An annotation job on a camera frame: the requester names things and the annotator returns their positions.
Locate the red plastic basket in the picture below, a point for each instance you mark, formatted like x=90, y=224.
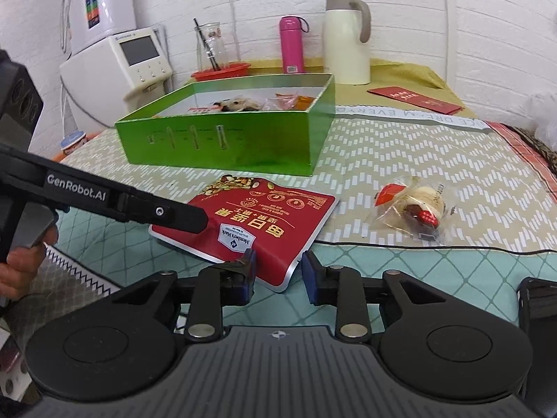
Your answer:
x=234, y=69

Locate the clear wrapped pastry snack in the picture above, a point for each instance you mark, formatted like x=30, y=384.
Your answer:
x=417, y=207

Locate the green cardboard box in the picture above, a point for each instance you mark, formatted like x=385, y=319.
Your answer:
x=266, y=124

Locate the olive yellow tablecloth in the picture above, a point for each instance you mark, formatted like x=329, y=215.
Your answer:
x=414, y=77

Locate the white water dispenser with screen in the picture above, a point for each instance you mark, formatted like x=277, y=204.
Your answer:
x=113, y=77

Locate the pink thermos bottle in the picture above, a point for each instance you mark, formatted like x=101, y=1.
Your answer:
x=292, y=29

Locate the cream thermal jug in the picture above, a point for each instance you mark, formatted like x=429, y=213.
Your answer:
x=346, y=35

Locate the red mixed nuts bag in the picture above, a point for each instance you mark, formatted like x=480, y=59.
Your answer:
x=278, y=223

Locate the red envelope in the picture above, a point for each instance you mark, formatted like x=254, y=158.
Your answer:
x=419, y=100

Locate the beige zigzag table mat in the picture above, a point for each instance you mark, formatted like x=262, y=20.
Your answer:
x=499, y=199

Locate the white water purifier unit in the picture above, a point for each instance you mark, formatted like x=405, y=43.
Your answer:
x=91, y=21

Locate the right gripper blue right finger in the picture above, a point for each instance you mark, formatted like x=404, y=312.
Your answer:
x=341, y=287

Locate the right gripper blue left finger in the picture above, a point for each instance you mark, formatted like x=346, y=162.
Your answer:
x=226, y=284

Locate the person's left hand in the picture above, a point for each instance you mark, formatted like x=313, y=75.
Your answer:
x=22, y=266

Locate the clear glass carafe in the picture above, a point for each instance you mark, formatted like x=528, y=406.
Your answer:
x=214, y=37

